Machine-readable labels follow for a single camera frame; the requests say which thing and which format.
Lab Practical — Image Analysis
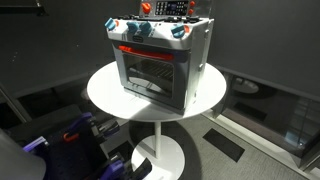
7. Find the grey toy stove oven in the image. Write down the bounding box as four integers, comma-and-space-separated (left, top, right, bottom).
105, 0, 215, 116

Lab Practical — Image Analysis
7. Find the blue stove knob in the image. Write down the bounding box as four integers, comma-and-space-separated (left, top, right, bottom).
104, 17, 116, 31
139, 21, 154, 36
126, 20, 140, 34
170, 23, 187, 39

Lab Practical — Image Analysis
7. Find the purple black bar clamp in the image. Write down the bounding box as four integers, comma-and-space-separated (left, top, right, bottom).
63, 112, 120, 144
94, 157, 153, 180
22, 135, 50, 153

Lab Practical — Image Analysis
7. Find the large black floor panel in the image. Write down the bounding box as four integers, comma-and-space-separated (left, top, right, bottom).
203, 128, 246, 163

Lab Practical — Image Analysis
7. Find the orange panel knob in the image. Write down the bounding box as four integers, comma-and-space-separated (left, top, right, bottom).
141, 2, 152, 15

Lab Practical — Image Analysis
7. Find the glass partition panel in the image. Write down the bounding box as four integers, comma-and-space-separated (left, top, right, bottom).
213, 66, 320, 171

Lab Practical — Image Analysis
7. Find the black robot mounting stand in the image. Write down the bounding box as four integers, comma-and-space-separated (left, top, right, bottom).
6, 103, 114, 180

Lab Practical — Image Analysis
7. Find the grey diagonal metal bar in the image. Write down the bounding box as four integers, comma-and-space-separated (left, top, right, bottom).
0, 83, 32, 124

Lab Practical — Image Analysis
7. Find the white round pedestal table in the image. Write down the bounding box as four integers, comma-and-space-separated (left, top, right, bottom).
86, 60, 228, 180

